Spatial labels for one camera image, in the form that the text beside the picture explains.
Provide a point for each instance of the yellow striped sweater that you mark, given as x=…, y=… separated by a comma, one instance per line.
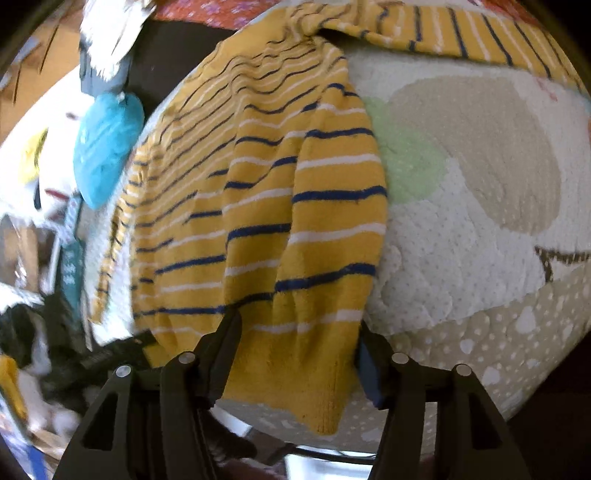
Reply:
x=323, y=207

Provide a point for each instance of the white heart print blanket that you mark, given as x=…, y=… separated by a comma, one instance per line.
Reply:
x=461, y=277

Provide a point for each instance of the cardboard box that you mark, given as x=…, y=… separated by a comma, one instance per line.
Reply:
x=41, y=50

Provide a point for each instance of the red floral cloth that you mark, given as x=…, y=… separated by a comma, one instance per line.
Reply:
x=207, y=9

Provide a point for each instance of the blue cloth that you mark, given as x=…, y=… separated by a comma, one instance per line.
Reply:
x=106, y=147

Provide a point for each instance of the white crumpled cloth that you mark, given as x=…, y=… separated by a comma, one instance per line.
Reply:
x=115, y=32

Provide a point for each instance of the white printed bag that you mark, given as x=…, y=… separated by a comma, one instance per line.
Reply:
x=41, y=157

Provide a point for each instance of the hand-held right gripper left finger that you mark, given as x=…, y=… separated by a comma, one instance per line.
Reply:
x=218, y=357

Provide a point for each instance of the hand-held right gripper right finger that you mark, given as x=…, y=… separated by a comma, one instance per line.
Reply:
x=370, y=374

